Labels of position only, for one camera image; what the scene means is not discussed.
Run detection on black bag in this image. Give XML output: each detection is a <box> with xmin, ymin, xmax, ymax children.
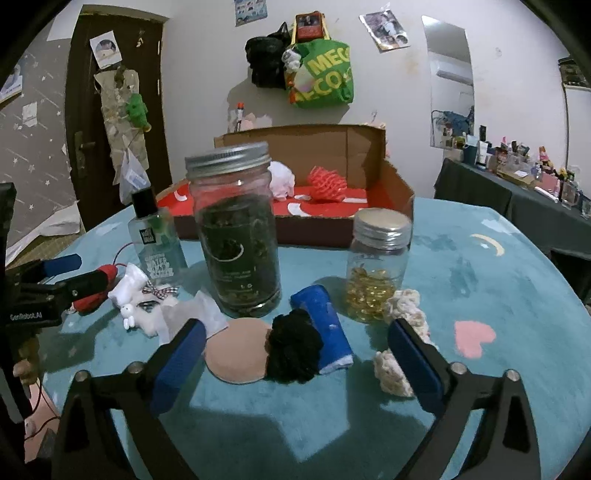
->
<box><xmin>245</xmin><ymin>22</ymin><xmax>293</xmax><ymax>89</ymax></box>

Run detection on clear plastic bag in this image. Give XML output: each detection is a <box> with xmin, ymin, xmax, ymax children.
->
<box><xmin>113</xmin><ymin>150</ymin><xmax>151</xmax><ymax>204</ymax></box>

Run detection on red mesh puff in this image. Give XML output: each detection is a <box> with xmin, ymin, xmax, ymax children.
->
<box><xmin>308</xmin><ymin>166</ymin><xmax>348</xmax><ymax>204</ymax></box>

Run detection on round picture paper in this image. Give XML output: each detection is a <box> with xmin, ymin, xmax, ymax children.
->
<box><xmin>90</xmin><ymin>31</ymin><xmax>122</xmax><ymax>70</ymax></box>

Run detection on cardboard box with red lining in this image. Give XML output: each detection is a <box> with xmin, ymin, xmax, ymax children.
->
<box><xmin>156</xmin><ymin>124</ymin><xmax>415</xmax><ymax>250</ymax></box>

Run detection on white paper sheets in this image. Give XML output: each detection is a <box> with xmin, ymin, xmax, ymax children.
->
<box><xmin>4</xmin><ymin>203</ymin><xmax>85</xmax><ymax>267</ymax></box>

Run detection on dark brown door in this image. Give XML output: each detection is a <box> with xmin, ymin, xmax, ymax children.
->
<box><xmin>65</xmin><ymin>13</ymin><xmax>174</xmax><ymax>232</ymax></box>

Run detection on clear bottle with black cap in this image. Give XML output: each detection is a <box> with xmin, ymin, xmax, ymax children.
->
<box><xmin>128</xmin><ymin>187</ymin><xmax>188</xmax><ymax>284</ymax></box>

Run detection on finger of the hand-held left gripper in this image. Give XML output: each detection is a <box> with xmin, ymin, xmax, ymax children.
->
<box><xmin>44</xmin><ymin>269</ymin><xmax>117</xmax><ymax>309</ymax></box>
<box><xmin>7</xmin><ymin>255</ymin><xmax>84</xmax><ymax>283</ymax></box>

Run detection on red cable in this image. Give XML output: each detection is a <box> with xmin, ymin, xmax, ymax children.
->
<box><xmin>25</xmin><ymin>381</ymin><xmax>62</xmax><ymax>441</ymax></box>

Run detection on white plush bunny with bow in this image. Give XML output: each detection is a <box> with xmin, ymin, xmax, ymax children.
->
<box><xmin>121</xmin><ymin>284</ymin><xmax>182</xmax><ymax>341</ymax></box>

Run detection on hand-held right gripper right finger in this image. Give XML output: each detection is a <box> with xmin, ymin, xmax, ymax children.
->
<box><xmin>387</xmin><ymin>318</ymin><xmax>542</xmax><ymax>480</ymax></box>

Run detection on blue cloth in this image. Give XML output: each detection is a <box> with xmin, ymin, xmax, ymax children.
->
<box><xmin>290</xmin><ymin>285</ymin><xmax>355</xmax><ymax>376</ymax></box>

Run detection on blue wall poster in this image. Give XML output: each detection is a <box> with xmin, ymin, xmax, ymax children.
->
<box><xmin>234</xmin><ymin>0</ymin><xmax>269</xmax><ymax>27</ymax></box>

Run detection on white gauze pad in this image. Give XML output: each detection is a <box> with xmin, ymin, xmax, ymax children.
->
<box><xmin>159</xmin><ymin>291</ymin><xmax>229</xmax><ymax>345</ymax></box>

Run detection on wall shelf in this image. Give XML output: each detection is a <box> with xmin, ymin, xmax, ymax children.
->
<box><xmin>558</xmin><ymin>58</ymin><xmax>591</xmax><ymax>92</ymax></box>

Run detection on white mesh bath ball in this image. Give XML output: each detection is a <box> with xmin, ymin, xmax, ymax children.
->
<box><xmin>268</xmin><ymin>161</ymin><xmax>296</xmax><ymax>202</ymax></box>

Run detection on green tote bag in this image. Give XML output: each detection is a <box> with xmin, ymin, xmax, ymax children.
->
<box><xmin>288</xmin><ymin>39</ymin><xmax>355</xmax><ymax>109</ymax></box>

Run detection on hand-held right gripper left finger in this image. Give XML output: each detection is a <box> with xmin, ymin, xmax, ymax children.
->
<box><xmin>50</xmin><ymin>318</ymin><xmax>208</xmax><ymax>480</ymax></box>

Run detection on red yarn ball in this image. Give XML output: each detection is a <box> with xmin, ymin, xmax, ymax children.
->
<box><xmin>74</xmin><ymin>264</ymin><xmax>119</xmax><ymax>315</ymax></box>

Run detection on person's left hand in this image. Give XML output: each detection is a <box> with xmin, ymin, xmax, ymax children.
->
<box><xmin>12</xmin><ymin>330</ymin><xmax>41</xmax><ymax>387</ymax></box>

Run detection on wall mirror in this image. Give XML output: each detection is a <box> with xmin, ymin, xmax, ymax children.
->
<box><xmin>421</xmin><ymin>15</ymin><xmax>475</xmax><ymax>149</ymax></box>

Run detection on small glass jar golden capsules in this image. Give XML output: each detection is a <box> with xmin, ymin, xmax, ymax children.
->
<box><xmin>346</xmin><ymin>208</ymin><xmax>413</xmax><ymax>324</ymax></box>

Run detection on row of cosmetic bottles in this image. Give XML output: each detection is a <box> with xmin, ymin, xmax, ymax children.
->
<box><xmin>443</xmin><ymin>124</ymin><xmax>591</xmax><ymax>212</ymax></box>

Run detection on cream crochet scrunchie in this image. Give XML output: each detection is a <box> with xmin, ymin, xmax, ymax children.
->
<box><xmin>373</xmin><ymin>289</ymin><xmax>439</xmax><ymax>398</ymax></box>

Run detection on black scrunchie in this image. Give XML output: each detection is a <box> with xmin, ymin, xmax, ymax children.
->
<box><xmin>265</xmin><ymin>308</ymin><xmax>325</xmax><ymax>385</ymax></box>

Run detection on beige powder puff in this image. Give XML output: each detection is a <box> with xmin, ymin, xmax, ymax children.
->
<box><xmin>204</xmin><ymin>318</ymin><xmax>274</xmax><ymax>383</ymax></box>

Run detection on large glass jar dark leaves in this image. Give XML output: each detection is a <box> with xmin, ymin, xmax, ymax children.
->
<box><xmin>185</xmin><ymin>141</ymin><xmax>282</xmax><ymax>319</ymax></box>

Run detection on door handle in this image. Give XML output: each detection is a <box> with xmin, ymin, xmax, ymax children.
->
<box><xmin>74</xmin><ymin>131</ymin><xmax>96</xmax><ymax>177</ymax></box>

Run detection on photo wall poster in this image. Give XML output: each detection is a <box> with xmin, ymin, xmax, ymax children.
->
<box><xmin>359</xmin><ymin>10</ymin><xmax>411</xmax><ymax>52</ymax></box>

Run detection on green plush toy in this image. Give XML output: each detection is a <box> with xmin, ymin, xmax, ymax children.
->
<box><xmin>126</xmin><ymin>93</ymin><xmax>152</xmax><ymax>133</ymax></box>

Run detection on dark side table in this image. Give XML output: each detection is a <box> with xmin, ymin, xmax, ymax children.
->
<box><xmin>434</xmin><ymin>157</ymin><xmax>591</xmax><ymax>278</ymax></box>

